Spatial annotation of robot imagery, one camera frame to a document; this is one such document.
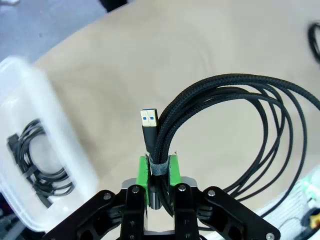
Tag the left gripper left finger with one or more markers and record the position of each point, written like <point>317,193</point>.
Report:
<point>125,212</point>

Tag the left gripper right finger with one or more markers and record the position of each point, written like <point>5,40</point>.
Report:
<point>190,212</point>

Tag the white slotted robot platform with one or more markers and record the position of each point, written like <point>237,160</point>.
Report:
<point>287,215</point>

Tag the yellow emergency stop box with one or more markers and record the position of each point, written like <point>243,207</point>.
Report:
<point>315,221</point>

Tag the translucent plastic storage bin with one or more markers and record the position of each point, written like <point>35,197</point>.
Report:
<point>50,105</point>

